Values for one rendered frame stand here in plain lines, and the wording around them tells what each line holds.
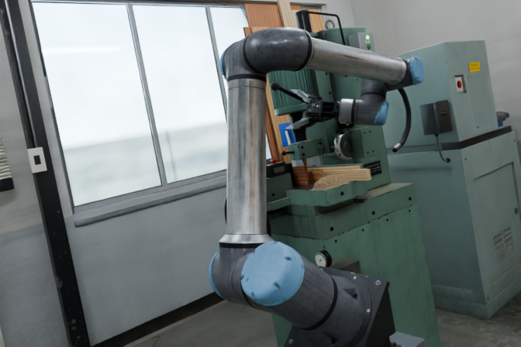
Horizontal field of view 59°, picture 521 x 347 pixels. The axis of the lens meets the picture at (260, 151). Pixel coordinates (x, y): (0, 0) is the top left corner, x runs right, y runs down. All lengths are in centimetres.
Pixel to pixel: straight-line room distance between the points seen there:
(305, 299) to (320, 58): 64
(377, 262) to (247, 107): 96
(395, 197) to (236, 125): 96
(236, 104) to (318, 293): 54
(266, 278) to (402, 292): 109
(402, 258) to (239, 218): 100
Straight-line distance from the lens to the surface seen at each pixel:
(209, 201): 324
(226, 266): 124
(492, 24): 394
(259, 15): 369
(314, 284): 111
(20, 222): 279
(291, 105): 186
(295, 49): 123
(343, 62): 136
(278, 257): 108
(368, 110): 165
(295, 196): 178
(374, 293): 122
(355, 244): 184
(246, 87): 127
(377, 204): 193
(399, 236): 204
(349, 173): 176
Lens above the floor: 116
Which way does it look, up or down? 3 degrees down
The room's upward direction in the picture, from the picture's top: 10 degrees counter-clockwise
